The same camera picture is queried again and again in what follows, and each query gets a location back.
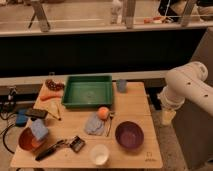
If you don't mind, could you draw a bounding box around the blue translucent cup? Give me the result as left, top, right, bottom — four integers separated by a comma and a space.
116, 79, 127, 93

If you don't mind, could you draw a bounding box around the black handled kitchen tool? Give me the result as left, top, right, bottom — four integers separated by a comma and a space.
35, 139, 67, 161

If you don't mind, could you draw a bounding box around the orange carrot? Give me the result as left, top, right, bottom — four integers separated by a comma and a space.
40, 95, 61, 101

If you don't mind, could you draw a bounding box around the light blue towel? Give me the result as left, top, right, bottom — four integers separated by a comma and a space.
84, 112, 104, 136

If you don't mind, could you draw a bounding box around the orange fruit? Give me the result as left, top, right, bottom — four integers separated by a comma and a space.
97, 107, 109, 120

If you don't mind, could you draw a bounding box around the black cable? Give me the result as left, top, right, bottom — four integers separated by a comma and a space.
2, 123, 17, 155

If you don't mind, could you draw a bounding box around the white cup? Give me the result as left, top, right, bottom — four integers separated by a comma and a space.
90, 144, 110, 166

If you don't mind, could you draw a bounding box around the blue sponge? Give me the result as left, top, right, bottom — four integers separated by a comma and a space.
30, 119, 49, 141

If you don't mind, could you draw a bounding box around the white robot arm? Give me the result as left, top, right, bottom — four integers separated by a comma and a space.
158, 61, 213, 126

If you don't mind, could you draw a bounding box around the green plastic tray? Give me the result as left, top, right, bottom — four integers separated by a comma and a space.
61, 75, 114, 108

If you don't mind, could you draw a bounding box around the bunch of dark grapes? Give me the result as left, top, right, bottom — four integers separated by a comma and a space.
45, 79, 65, 91

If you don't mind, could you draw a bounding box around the yellow banana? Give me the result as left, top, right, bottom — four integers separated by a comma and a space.
49, 101, 61, 120

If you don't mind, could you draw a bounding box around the purple bowl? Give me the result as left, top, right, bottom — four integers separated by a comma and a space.
115, 121, 144, 150

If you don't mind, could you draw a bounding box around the orange bowl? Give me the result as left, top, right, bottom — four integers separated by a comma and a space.
18, 127, 46, 151

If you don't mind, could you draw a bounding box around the black rectangular device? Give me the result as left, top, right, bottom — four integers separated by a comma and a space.
25, 108, 48, 119

